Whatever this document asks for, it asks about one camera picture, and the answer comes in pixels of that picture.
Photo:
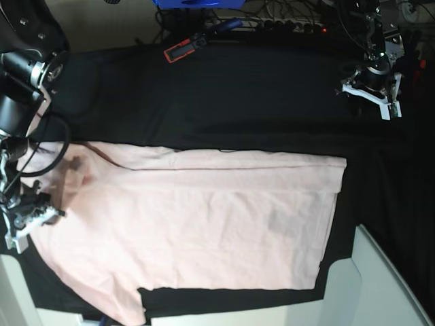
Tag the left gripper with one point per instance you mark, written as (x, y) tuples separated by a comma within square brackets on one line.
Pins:
[(377, 82)]

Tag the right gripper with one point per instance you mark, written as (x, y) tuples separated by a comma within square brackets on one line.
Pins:
[(28, 207)]

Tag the pink T-shirt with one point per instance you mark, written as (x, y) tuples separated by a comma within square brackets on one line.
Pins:
[(152, 218)]

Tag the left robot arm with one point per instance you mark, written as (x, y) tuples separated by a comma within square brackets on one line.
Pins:
[(373, 27)]

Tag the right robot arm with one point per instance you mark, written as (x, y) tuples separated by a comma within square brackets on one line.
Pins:
[(34, 52)]

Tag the red clamp right edge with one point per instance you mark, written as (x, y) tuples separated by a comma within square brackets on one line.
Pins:
[(418, 70)]

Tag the red clamp edge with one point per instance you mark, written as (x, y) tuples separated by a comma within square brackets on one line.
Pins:
[(106, 321), (418, 70)]

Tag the black table cloth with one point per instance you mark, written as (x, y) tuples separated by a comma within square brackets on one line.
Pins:
[(271, 98)]

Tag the red clamp front edge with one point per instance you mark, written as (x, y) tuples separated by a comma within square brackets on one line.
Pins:
[(106, 321)]

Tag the black power strip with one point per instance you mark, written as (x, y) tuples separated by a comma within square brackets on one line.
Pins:
[(291, 26)]

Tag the blue plastic box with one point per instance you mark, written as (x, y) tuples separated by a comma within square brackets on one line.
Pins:
[(196, 4)]

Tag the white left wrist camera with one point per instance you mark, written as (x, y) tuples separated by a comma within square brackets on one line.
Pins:
[(390, 110)]

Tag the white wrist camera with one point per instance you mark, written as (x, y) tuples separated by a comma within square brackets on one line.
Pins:
[(390, 110), (19, 243)]

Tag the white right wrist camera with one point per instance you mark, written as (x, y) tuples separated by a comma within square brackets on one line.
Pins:
[(19, 243)]

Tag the red black clamp, blue handle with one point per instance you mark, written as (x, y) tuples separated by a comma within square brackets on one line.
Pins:
[(199, 40)]

